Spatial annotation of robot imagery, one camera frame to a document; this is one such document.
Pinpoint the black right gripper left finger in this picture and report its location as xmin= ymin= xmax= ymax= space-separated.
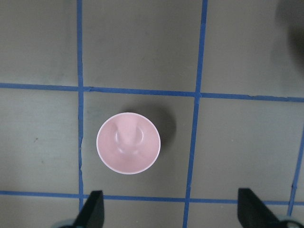
xmin=73 ymin=190 xmax=105 ymax=228

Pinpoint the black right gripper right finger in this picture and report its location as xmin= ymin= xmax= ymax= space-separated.
xmin=237 ymin=188 xmax=282 ymax=228

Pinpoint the pink bowl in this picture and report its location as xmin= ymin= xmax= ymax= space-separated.
xmin=96 ymin=112 xmax=161 ymax=175

